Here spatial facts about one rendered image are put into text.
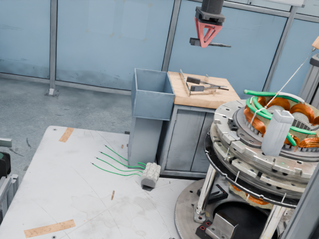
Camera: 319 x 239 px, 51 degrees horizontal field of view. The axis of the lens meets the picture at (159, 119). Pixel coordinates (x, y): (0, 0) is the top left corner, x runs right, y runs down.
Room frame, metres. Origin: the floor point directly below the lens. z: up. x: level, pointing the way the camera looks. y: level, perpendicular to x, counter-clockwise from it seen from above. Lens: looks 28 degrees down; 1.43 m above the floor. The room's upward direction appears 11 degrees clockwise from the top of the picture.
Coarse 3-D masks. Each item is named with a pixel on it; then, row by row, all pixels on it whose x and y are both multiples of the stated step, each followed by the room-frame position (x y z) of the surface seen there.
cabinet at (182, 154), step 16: (176, 112) 0.84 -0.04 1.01; (192, 112) 0.85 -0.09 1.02; (208, 112) 0.86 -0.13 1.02; (176, 128) 0.85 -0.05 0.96; (192, 128) 0.85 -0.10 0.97; (208, 128) 0.86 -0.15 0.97; (160, 144) 0.92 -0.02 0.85; (176, 144) 0.85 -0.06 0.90; (192, 144) 0.86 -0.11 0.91; (160, 160) 0.87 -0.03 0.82; (176, 160) 0.85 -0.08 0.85; (192, 160) 0.86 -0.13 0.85; (160, 176) 0.84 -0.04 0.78; (176, 176) 0.84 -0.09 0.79; (192, 176) 0.85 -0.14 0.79
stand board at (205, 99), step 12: (168, 72) 1.01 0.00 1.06; (180, 84) 0.92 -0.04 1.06; (192, 84) 0.94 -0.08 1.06; (204, 84) 0.96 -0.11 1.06; (216, 84) 0.98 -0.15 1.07; (228, 84) 1.00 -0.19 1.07; (180, 96) 0.84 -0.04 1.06; (192, 96) 0.85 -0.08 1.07; (204, 96) 0.87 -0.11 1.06; (216, 96) 0.89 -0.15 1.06; (228, 96) 0.90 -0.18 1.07; (216, 108) 0.85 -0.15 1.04
